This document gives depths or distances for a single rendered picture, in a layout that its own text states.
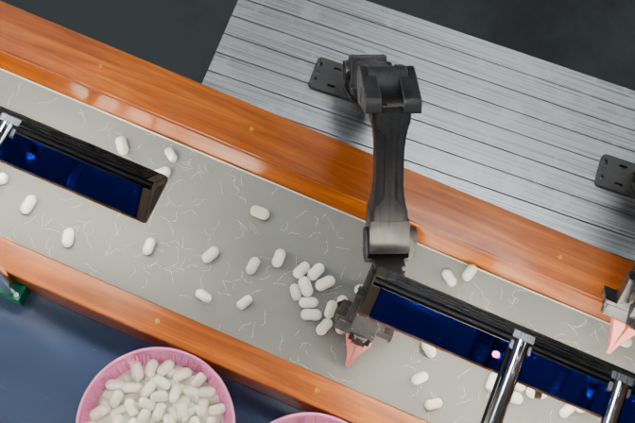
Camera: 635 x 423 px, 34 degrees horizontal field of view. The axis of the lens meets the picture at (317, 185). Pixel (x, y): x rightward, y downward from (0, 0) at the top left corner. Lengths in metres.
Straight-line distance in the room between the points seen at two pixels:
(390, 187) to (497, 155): 0.46
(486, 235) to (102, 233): 0.70
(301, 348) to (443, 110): 0.58
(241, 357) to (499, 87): 0.78
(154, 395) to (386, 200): 0.52
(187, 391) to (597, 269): 0.77
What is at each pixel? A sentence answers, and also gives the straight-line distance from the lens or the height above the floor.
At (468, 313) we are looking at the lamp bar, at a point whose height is 1.11.
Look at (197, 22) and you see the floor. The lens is 2.95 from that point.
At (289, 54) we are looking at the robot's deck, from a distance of 2.15.
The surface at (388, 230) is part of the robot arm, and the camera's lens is 1.71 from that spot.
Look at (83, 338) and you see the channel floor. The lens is 1.96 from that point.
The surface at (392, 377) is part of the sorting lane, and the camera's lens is 1.88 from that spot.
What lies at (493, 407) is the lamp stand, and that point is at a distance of 1.51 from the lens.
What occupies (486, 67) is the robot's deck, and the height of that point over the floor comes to 0.67.
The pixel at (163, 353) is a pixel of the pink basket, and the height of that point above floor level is 0.76.
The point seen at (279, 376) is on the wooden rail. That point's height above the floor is 0.77.
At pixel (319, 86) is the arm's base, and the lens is 2.11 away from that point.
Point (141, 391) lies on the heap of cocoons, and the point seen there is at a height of 0.74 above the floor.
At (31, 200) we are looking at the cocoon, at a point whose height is 0.76.
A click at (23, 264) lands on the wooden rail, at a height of 0.76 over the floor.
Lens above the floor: 2.57
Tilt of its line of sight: 69 degrees down
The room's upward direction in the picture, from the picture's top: 11 degrees clockwise
